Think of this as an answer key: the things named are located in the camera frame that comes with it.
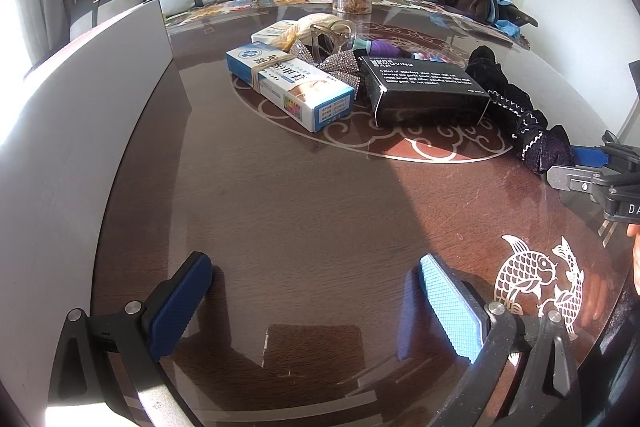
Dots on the black cardboard box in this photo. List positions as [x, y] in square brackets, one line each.
[425, 92]

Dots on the grey cardboard panel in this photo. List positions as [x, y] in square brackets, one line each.
[75, 157]

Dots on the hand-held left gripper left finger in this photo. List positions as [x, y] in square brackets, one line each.
[177, 307]

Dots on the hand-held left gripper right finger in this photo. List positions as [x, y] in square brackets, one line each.
[452, 307]

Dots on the purple plastic toy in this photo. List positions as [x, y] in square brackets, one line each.
[385, 51]

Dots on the cream knit pouch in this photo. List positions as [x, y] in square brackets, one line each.
[295, 32]

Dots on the white sunscreen bottle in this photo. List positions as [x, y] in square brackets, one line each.
[265, 34]

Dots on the grey curtain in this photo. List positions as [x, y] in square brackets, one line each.
[37, 7]

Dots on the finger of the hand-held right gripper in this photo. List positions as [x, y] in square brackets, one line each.
[575, 179]
[587, 157]

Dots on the black velvet cloth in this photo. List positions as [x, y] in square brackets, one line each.
[520, 112]

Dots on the blue and white medicine box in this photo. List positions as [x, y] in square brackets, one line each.
[295, 87]

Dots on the person's right hand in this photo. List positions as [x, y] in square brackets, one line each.
[635, 257]

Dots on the rhinestone hair bow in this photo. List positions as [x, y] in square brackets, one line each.
[335, 67]

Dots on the clear hair claw clip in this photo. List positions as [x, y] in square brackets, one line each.
[335, 32]

